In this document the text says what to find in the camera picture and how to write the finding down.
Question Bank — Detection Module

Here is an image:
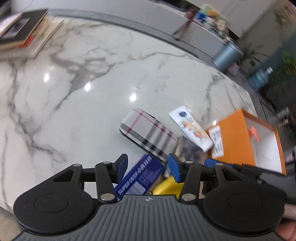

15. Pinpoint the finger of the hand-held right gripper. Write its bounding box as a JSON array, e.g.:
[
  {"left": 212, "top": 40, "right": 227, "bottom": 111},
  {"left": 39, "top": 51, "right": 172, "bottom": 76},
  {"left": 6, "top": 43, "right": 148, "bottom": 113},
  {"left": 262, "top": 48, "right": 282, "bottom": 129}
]
[{"left": 204, "top": 158, "right": 241, "bottom": 171}]

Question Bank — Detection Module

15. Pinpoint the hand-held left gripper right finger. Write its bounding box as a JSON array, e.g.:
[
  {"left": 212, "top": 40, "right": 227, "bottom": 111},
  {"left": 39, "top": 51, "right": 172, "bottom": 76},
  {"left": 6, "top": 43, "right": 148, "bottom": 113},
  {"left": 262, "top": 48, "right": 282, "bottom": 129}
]
[{"left": 168, "top": 153, "right": 255, "bottom": 202}]

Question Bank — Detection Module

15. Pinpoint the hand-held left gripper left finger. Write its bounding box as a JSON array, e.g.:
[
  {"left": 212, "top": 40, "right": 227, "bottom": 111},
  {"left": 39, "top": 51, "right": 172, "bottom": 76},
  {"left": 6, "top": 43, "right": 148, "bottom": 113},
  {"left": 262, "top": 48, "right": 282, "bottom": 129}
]
[{"left": 53, "top": 153, "right": 129, "bottom": 204}]

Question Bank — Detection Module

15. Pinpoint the yellow tape measure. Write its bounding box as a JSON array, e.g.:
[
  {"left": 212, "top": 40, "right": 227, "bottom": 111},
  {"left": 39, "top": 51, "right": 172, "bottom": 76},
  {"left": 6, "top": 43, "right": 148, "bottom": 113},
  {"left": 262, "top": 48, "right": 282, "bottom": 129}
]
[{"left": 151, "top": 177, "right": 185, "bottom": 196}]

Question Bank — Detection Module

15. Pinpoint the blue tin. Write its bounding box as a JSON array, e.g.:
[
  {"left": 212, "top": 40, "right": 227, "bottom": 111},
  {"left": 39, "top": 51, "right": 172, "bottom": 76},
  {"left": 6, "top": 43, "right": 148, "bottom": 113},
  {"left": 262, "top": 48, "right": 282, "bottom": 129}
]
[{"left": 114, "top": 154, "right": 165, "bottom": 202}]

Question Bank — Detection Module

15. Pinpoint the illustrated card box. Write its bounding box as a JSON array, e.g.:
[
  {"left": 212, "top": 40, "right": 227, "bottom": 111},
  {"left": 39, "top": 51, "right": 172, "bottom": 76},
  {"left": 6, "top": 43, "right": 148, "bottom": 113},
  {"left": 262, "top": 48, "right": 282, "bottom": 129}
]
[{"left": 174, "top": 136, "right": 208, "bottom": 163}]

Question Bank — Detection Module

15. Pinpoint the orange cardboard box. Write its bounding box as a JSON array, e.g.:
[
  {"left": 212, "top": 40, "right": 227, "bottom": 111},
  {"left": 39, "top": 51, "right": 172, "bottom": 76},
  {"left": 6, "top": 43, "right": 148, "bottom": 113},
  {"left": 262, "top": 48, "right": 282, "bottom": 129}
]
[{"left": 206, "top": 109, "right": 287, "bottom": 175}]

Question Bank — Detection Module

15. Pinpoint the white cream tube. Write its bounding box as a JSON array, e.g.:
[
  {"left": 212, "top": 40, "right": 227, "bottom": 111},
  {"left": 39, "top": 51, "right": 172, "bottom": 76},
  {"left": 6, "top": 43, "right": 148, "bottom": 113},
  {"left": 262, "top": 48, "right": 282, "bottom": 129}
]
[{"left": 168, "top": 105, "right": 213, "bottom": 153}]

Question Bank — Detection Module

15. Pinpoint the plaid glasses case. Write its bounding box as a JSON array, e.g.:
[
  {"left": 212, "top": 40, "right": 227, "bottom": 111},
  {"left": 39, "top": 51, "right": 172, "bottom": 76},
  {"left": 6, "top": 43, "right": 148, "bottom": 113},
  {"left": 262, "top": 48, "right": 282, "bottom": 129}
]
[{"left": 120, "top": 108, "right": 179, "bottom": 162}]

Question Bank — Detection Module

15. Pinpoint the person's beige clothing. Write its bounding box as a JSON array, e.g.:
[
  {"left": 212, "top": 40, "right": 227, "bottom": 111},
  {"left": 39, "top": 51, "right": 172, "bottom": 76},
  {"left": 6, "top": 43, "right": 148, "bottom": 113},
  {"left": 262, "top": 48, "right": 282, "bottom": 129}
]
[{"left": 283, "top": 203, "right": 296, "bottom": 219}]

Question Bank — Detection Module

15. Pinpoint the grey cabinet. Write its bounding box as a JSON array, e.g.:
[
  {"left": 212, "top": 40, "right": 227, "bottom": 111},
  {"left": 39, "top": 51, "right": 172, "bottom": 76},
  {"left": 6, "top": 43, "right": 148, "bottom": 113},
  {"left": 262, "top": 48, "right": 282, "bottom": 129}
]
[{"left": 266, "top": 35, "right": 296, "bottom": 114}]

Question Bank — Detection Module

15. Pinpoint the blue water jug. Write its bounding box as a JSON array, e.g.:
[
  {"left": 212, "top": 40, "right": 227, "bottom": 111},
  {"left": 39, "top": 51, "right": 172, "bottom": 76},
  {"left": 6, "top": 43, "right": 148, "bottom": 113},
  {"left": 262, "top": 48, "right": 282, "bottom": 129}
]
[{"left": 248, "top": 67, "right": 273, "bottom": 90}]

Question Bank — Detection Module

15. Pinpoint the grey trash can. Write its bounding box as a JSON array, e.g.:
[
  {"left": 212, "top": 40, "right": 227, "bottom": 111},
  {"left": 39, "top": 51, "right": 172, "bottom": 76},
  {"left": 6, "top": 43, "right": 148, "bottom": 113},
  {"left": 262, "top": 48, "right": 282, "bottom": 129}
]
[{"left": 213, "top": 42, "right": 244, "bottom": 73}]

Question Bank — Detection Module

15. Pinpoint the potted pothos plant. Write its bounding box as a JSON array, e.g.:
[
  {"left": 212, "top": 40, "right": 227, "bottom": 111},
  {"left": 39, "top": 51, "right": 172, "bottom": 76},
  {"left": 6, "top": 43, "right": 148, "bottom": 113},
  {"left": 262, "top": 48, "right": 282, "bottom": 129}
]
[{"left": 273, "top": 51, "right": 296, "bottom": 90}]

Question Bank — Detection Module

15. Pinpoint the snake plant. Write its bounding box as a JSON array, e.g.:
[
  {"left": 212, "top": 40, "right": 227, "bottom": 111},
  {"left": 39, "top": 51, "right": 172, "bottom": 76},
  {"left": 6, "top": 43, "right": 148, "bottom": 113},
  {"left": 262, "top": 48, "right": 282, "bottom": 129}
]
[{"left": 240, "top": 35, "right": 271, "bottom": 64}]

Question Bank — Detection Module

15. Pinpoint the teddy bear picture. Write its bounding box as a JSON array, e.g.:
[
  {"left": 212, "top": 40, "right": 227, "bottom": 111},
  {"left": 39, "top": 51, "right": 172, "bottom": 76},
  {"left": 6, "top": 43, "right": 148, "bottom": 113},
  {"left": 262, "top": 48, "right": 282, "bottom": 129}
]
[{"left": 194, "top": 3, "right": 228, "bottom": 35}]

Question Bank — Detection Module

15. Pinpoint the large beige book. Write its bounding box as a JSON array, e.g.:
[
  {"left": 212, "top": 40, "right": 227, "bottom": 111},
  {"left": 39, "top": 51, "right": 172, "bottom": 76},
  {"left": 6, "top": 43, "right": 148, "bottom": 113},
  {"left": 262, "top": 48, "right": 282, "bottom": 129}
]
[{"left": 0, "top": 17, "right": 64, "bottom": 58}]

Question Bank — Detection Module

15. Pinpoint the marble TV console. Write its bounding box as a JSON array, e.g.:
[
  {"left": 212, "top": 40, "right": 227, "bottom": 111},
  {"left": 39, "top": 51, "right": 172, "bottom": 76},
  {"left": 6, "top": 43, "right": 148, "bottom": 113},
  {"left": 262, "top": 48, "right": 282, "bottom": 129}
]
[{"left": 125, "top": 0, "right": 232, "bottom": 44}]

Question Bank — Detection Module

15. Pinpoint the black book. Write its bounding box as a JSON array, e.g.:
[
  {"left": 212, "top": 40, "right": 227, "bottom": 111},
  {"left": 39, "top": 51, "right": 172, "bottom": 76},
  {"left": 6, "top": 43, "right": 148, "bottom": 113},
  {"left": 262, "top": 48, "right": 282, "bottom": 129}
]
[{"left": 0, "top": 9, "right": 49, "bottom": 45}]

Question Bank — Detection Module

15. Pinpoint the pink notebook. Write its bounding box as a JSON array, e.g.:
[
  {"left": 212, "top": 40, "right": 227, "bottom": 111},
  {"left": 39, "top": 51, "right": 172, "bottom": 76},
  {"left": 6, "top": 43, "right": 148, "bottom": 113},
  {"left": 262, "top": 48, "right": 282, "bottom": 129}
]
[{"left": 0, "top": 13, "right": 22, "bottom": 35}]

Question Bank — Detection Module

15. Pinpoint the brown bottle with strap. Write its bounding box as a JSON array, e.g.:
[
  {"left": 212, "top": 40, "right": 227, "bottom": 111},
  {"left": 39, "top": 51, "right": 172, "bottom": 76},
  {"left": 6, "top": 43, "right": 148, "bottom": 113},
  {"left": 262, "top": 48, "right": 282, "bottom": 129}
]
[{"left": 172, "top": 19, "right": 193, "bottom": 41}]

